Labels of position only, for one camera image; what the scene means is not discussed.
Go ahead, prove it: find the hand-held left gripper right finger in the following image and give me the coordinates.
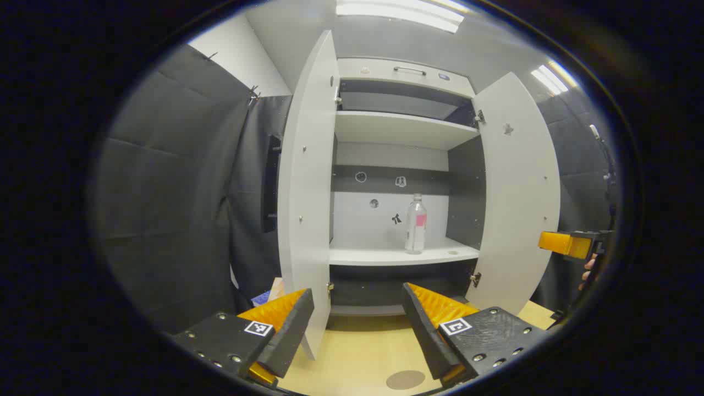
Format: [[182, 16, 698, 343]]
[[401, 282, 551, 388]]

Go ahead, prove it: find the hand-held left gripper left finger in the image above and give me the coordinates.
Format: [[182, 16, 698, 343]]
[[172, 288, 315, 388]]

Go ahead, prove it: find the round brown coaster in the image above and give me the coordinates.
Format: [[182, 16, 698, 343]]
[[386, 370, 426, 391]]

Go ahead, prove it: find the white cabinet door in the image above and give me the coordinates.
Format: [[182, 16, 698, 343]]
[[466, 71, 562, 317], [277, 30, 340, 361]]

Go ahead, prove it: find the clear plastic bottle pink label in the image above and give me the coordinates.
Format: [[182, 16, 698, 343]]
[[405, 192, 428, 255]]

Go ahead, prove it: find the white cabinet shelf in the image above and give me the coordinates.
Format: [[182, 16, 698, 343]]
[[329, 238, 480, 267], [334, 110, 480, 151]]

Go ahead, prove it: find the ceiling light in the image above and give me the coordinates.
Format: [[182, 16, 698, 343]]
[[530, 60, 579, 95]]

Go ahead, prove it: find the black backdrop cloth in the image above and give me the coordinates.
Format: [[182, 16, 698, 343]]
[[93, 44, 619, 333]]

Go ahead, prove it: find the black door handle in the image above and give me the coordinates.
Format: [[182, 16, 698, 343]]
[[262, 134, 282, 233]]

